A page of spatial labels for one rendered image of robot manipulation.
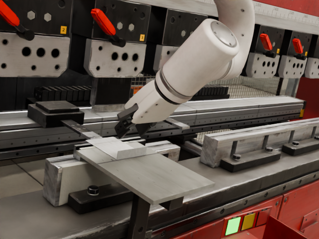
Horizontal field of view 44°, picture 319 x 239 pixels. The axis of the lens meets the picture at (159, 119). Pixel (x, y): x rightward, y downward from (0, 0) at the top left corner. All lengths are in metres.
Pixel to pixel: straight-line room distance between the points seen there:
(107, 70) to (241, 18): 0.30
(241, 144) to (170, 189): 0.65
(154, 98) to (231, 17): 0.21
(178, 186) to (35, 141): 0.50
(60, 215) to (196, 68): 0.44
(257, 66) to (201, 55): 0.61
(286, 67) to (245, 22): 0.69
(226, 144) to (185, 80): 0.61
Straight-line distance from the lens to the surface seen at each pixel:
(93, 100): 0.91
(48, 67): 0.78
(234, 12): 0.77
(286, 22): 1.39
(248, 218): 1.15
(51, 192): 0.93
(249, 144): 1.43
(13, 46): 0.75
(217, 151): 1.27
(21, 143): 1.13
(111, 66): 0.86
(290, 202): 1.59
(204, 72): 0.71
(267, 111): 1.99
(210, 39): 0.68
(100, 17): 0.78
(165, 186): 0.79
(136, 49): 0.90
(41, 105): 1.12
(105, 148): 0.93
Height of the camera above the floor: 1.33
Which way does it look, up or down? 15 degrees down
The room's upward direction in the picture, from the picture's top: 9 degrees clockwise
